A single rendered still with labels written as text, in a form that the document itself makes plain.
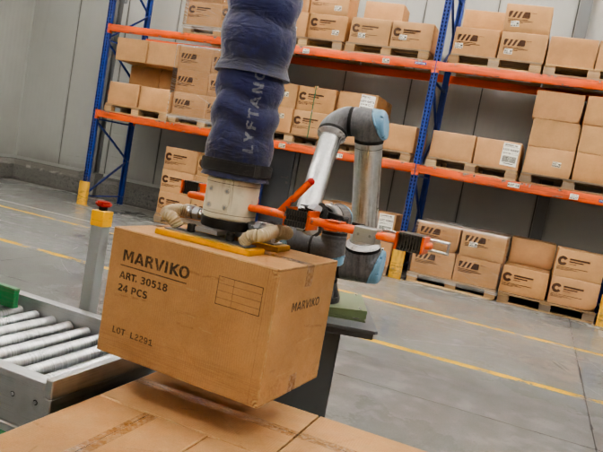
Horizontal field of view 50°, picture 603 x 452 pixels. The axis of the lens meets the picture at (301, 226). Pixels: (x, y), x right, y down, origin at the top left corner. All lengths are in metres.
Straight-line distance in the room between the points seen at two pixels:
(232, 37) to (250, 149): 0.33
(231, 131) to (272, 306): 0.55
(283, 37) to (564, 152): 7.23
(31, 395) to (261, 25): 1.29
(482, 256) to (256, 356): 7.29
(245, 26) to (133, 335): 0.99
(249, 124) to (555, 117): 7.31
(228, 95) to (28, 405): 1.10
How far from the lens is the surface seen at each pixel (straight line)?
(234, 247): 1.92
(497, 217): 10.30
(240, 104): 1.99
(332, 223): 1.91
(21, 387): 2.17
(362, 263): 2.70
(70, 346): 2.60
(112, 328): 2.14
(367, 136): 2.53
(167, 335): 2.01
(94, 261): 2.99
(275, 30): 2.01
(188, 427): 2.02
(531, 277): 9.03
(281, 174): 11.06
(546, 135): 9.03
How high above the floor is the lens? 1.37
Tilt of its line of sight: 6 degrees down
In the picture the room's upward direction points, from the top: 10 degrees clockwise
